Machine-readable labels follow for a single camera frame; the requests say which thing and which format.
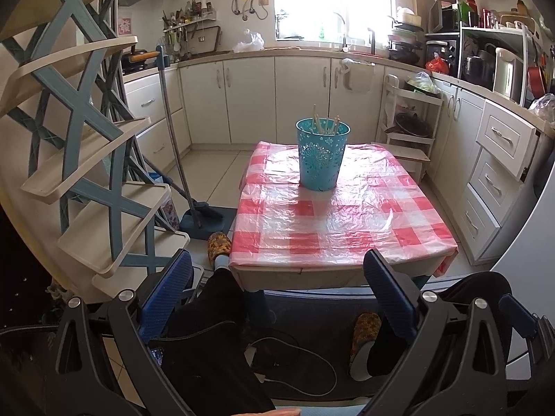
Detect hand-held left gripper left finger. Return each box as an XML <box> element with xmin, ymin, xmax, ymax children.
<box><xmin>43</xmin><ymin>249</ymin><xmax>195</xmax><ymax>416</ymax></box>

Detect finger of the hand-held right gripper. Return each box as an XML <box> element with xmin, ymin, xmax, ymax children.
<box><xmin>498</xmin><ymin>294</ymin><xmax>540</xmax><ymax>341</ymax></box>

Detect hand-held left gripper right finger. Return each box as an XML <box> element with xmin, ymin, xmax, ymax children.
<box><xmin>363</xmin><ymin>249</ymin><xmax>516</xmax><ymax>416</ymax></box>

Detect blue perforated plastic basket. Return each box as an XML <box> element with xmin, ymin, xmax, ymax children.
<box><xmin>296</xmin><ymin>117</ymin><xmax>351</xmax><ymax>192</ymax></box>

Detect bundle of wooden chopsticks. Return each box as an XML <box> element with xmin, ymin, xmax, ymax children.
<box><xmin>311</xmin><ymin>104</ymin><xmax>341</xmax><ymax>136</ymax></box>

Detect person's left hand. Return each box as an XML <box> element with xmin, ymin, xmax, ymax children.
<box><xmin>243</xmin><ymin>407</ymin><xmax>304</xmax><ymax>416</ymax></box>

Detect yellow patterned slipper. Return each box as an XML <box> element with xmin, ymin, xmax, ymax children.
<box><xmin>349</xmin><ymin>311</ymin><xmax>382</xmax><ymax>365</ymax></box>
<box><xmin>207</xmin><ymin>233</ymin><xmax>232</xmax><ymax>267</ymax></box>

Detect person's left leg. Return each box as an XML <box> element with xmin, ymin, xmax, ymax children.
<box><xmin>150</xmin><ymin>255</ymin><xmax>278</xmax><ymax>416</ymax></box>

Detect white refrigerator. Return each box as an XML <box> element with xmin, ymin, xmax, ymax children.
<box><xmin>490</xmin><ymin>169</ymin><xmax>555</xmax><ymax>382</ymax></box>

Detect dark floor mat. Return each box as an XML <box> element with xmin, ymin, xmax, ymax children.
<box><xmin>247</xmin><ymin>286</ymin><xmax>378</xmax><ymax>399</ymax></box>

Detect floral patterned bin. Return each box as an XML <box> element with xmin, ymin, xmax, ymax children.
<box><xmin>164</xmin><ymin>193</ymin><xmax>180</xmax><ymax>231</ymax></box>

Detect red white checkered tablecloth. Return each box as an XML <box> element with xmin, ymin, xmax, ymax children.
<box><xmin>228</xmin><ymin>140</ymin><xmax>459</xmax><ymax>276</ymax></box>

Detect beige table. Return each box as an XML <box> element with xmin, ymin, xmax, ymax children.
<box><xmin>230</xmin><ymin>260</ymin><xmax>438</xmax><ymax>326</ymax></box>

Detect light blue cloth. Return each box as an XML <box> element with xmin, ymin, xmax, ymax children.
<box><xmin>273</xmin><ymin>403</ymin><xmax>369</xmax><ymax>416</ymax></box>

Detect white wooden shelf rack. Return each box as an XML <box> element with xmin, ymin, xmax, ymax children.
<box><xmin>377</xmin><ymin>73</ymin><xmax>443</xmax><ymax>183</ymax></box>

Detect cream drawer unit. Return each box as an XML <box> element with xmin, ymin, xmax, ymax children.
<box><xmin>123</xmin><ymin>71</ymin><xmax>192</xmax><ymax>170</ymax></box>
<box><xmin>434</xmin><ymin>80</ymin><xmax>543</xmax><ymax>265</ymax></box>

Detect dark frying pan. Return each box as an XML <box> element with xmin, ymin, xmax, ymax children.
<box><xmin>394</xmin><ymin>113</ymin><xmax>432</xmax><ymax>138</ymax></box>

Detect beige blue tiered rack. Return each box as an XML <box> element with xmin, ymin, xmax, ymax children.
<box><xmin>0</xmin><ymin>0</ymin><xmax>191</xmax><ymax>304</ymax></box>

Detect clear plastic bag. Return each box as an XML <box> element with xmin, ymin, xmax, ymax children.
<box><xmin>529</xmin><ymin>93</ymin><xmax>555</xmax><ymax>122</ymax></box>

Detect cream base cabinet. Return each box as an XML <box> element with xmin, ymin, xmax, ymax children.
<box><xmin>178</xmin><ymin>54</ymin><xmax>386</xmax><ymax>145</ymax></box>

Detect bag of green vegetables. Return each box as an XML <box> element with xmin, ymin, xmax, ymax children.
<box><xmin>405</xmin><ymin>70</ymin><xmax>439</xmax><ymax>95</ymax></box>

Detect white hanging plastic bin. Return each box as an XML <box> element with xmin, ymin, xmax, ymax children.
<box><xmin>341</xmin><ymin>57</ymin><xmax>376</xmax><ymax>93</ymax></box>

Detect black pot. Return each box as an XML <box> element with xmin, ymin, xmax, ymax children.
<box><xmin>120</xmin><ymin>50</ymin><xmax>152</xmax><ymax>74</ymax></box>

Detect red pot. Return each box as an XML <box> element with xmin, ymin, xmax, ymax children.
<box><xmin>527</xmin><ymin>65</ymin><xmax>547</xmax><ymax>96</ymax></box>

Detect red plastic bag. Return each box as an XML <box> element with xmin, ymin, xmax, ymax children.
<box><xmin>425</xmin><ymin>52</ymin><xmax>449</xmax><ymax>73</ymax></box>

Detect white steel appliance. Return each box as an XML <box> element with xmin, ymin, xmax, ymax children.
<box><xmin>493</xmin><ymin>47</ymin><xmax>526</xmax><ymax>104</ymax></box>

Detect steel pot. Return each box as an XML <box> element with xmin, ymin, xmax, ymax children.
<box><xmin>463</xmin><ymin>43</ymin><xmax>497</xmax><ymax>87</ymax></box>

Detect black toaster oven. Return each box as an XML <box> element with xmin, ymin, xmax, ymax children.
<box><xmin>425</xmin><ymin>32</ymin><xmax>461</xmax><ymax>74</ymax></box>

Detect black dish rack with bowls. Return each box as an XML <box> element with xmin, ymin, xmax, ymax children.
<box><xmin>387</xmin><ymin>6</ymin><xmax>423</xmax><ymax>63</ymax></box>

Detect hanging metal tray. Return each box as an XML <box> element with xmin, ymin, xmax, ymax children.
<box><xmin>186</xmin><ymin>26</ymin><xmax>221</xmax><ymax>55</ymax></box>

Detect curved steel faucet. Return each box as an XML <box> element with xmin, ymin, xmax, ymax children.
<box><xmin>333</xmin><ymin>12</ymin><xmax>350</xmax><ymax>53</ymax></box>

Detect white plastic bag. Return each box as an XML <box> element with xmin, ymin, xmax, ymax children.
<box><xmin>233</xmin><ymin>29</ymin><xmax>265</xmax><ymax>53</ymax></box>

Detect grey black appliance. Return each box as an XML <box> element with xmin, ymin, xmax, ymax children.
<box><xmin>429</xmin><ymin>0</ymin><xmax>460</xmax><ymax>33</ymax></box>

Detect green box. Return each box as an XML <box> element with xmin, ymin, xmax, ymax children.
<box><xmin>460</xmin><ymin>0</ymin><xmax>478</xmax><ymax>27</ymax></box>

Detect kitchen window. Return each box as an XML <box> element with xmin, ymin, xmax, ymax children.
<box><xmin>272</xmin><ymin>0</ymin><xmax>395</xmax><ymax>42</ymax></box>

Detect black cable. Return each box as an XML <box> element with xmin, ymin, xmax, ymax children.
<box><xmin>0</xmin><ymin>321</ymin><xmax>244</xmax><ymax>347</ymax></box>

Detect long-handled blue dustpan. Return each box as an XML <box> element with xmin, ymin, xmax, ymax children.
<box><xmin>130</xmin><ymin>45</ymin><xmax>237</xmax><ymax>240</ymax></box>

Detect grey-handled broom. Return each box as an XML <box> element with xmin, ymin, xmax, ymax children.
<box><xmin>143</xmin><ymin>156</ymin><xmax>224</xmax><ymax>222</ymax></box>

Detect white cable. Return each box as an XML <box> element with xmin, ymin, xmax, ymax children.
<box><xmin>249</xmin><ymin>333</ymin><xmax>338</xmax><ymax>397</ymax></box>

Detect wall-mounted utensil rack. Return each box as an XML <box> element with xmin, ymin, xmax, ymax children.
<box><xmin>161</xmin><ymin>0</ymin><xmax>222</xmax><ymax>59</ymax></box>

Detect white counter shelf frame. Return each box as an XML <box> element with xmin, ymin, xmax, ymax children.
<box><xmin>460</xmin><ymin>24</ymin><xmax>538</xmax><ymax>105</ymax></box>

